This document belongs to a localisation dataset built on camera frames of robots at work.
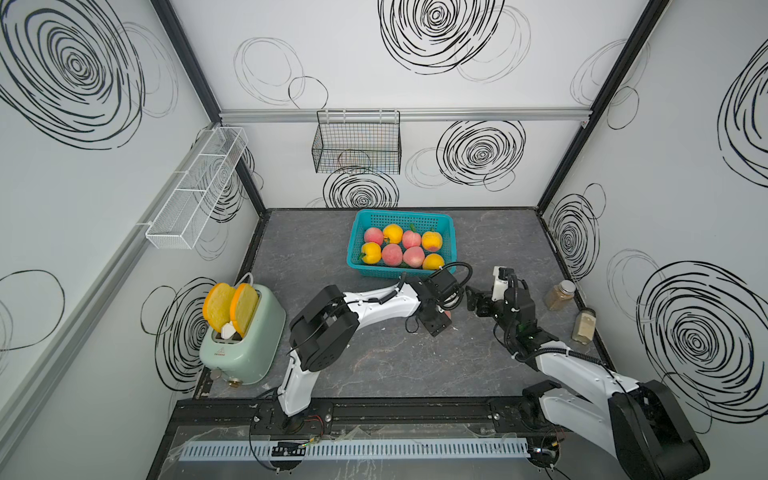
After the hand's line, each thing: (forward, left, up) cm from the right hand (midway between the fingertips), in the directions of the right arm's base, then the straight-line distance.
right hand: (482, 288), depth 87 cm
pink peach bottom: (+13, +20, -4) cm, 24 cm away
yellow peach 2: (+15, +34, -4) cm, 37 cm away
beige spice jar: (-8, -29, -6) cm, 31 cm away
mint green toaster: (-24, +60, +5) cm, 65 cm away
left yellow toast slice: (-14, +68, +13) cm, 70 cm away
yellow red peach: (+21, +13, -5) cm, 25 cm away
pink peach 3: (+14, +27, -4) cm, 30 cm away
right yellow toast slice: (-13, +62, +12) cm, 64 cm away
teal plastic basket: (+29, +17, -3) cm, 34 cm away
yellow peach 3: (+11, +13, -3) cm, 17 cm away
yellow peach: (+24, +26, -3) cm, 36 cm away
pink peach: (+23, +34, -3) cm, 41 cm away
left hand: (-7, +13, -7) cm, 16 cm away
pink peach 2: (+21, +20, -3) cm, 29 cm away
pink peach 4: (-5, +9, -6) cm, 12 cm away
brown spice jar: (0, -22, -3) cm, 23 cm away
